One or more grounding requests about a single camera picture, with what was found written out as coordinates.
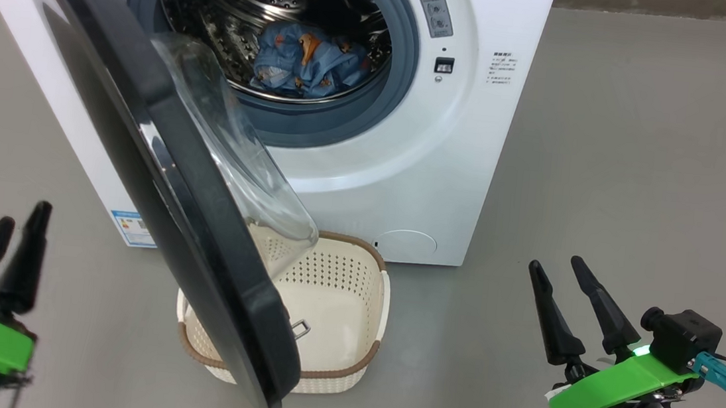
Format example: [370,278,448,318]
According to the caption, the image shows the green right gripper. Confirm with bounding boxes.
[515,252,708,408]

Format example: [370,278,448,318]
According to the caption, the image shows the grey warning sticker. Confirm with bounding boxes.
[406,0,457,40]

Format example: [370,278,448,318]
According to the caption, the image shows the dark round glass washer door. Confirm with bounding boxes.
[0,0,343,408]

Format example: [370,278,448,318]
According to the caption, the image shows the blue energy label sticker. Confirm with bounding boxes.
[108,209,160,249]

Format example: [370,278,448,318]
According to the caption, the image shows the white perforated basket brown rim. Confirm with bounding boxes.
[170,218,396,401]

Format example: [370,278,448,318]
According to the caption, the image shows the teal cable connector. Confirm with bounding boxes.
[690,351,726,404]

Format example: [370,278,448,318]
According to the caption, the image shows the small black text sticker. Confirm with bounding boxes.
[487,51,519,88]

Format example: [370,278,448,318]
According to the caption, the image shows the white front-load washing machine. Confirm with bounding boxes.
[0,0,558,286]

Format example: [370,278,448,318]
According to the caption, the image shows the round white filter cover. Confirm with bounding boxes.
[375,227,440,265]

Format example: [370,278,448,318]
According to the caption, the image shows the blue bear print garment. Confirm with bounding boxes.
[251,19,377,104]

